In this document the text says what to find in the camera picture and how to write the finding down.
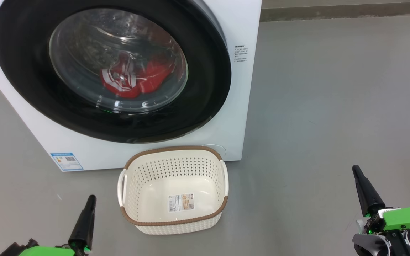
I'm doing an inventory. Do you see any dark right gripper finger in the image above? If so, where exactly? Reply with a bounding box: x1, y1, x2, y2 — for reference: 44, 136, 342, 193
352, 165, 386, 217

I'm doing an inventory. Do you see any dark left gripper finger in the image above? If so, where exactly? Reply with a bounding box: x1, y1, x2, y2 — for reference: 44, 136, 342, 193
68, 195, 97, 249

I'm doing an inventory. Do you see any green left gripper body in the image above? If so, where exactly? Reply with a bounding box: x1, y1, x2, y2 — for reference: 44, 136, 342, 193
18, 245, 91, 256

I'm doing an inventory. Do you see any red and white garment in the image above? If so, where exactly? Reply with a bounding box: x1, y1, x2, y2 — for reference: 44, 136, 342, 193
100, 52, 175, 99

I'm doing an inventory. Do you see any black round glass washer door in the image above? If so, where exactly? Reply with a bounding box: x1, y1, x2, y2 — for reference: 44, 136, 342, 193
0, 0, 232, 144

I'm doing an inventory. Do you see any cream basket with brown rim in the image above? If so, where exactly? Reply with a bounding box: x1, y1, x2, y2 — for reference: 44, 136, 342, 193
117, 146, 229, 235

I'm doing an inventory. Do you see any white printed product label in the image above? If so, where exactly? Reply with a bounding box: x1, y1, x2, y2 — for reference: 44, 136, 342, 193
168, 193, 195, 213

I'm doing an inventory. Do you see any white front-load washing machine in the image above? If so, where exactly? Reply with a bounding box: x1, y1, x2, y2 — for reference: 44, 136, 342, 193
0, 0, 262, 172

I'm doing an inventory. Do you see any steel washer drum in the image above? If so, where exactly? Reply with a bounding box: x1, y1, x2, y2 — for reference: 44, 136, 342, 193
49, 9, 188, 112

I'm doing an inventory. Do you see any blue energy label sticker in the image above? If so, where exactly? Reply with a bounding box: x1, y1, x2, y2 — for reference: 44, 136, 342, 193
50, 153, 84, 171

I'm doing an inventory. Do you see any round white filter cover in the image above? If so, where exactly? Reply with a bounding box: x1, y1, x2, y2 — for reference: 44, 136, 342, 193
201, 144, 227, 157

